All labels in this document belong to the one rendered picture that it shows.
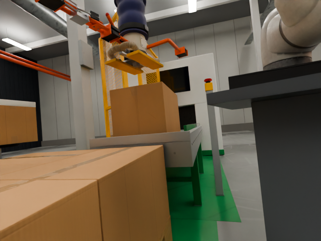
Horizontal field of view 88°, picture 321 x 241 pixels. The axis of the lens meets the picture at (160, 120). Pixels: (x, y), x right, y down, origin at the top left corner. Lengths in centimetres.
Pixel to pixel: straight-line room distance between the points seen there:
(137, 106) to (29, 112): 125
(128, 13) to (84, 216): 124
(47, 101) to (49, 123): 158
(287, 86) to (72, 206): 59
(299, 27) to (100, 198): 72
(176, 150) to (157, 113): 28
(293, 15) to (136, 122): 92
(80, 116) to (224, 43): 965
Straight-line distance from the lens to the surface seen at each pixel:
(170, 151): 103
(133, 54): 114
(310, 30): 68
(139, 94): 117
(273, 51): 79
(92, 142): 126
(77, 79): 231
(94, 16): 105
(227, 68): 1044
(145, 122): 114
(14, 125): 204
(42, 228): 35
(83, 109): 220
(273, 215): 78
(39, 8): 777
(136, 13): 139
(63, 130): 1335
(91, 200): 43
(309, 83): 59
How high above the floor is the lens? 65
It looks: 2 degrees up
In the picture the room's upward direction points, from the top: 5 degrees counter-clockwise
